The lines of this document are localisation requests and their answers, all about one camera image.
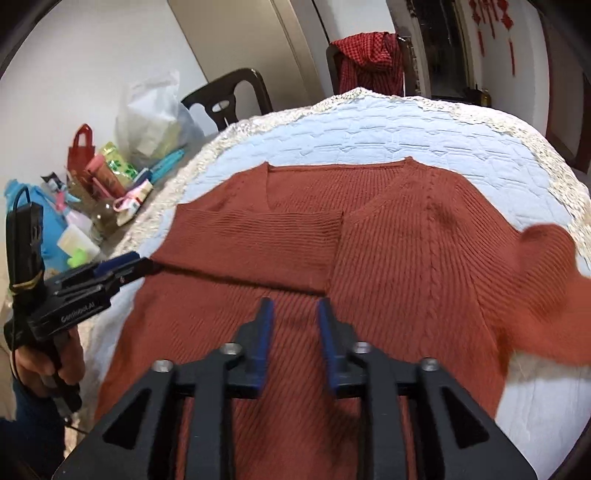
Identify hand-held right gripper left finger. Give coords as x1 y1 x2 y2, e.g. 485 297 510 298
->
53 298 275 480

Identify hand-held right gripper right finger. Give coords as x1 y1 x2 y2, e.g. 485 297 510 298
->
315 298 539 480

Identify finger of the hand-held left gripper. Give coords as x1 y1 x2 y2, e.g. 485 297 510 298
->
107 257 163 291
92 251 143 278

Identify rust knitted sweater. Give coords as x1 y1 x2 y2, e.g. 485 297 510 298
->
95 157 591 480

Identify person's left forearm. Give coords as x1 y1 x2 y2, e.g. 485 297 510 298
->
0 376 81 480

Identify person's left hand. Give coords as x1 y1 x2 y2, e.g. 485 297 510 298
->
14 335 87 400

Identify glass jar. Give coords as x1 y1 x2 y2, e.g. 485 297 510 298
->
90 203 122 241

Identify white small box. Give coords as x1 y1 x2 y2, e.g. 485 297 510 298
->
58 226 101 260

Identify pink and white packet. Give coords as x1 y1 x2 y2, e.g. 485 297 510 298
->
113 180 154 215

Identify green snack packet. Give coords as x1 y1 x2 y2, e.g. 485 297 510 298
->
99 141 140 185

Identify turquoise plastic clip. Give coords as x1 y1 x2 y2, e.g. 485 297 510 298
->
147 148 188 183

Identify small red gift bag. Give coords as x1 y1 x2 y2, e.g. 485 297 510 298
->
67 124 98 178

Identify white plastic bag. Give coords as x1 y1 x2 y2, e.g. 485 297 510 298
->
115 69 206 169

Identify light blue quilted blanket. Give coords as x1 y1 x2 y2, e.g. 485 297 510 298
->
83 95 587 480

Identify beige door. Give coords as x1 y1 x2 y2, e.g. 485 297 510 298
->
168 0 324 114

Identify dark wooden chair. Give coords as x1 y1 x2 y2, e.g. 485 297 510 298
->
325 32 415 99

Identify red checkered cloth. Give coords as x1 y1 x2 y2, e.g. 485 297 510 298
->
332 31 403 95

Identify red hanging decorations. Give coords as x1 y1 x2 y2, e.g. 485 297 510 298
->
468 0 518 77

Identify black cable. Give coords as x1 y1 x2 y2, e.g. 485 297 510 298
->
10 188 35 217

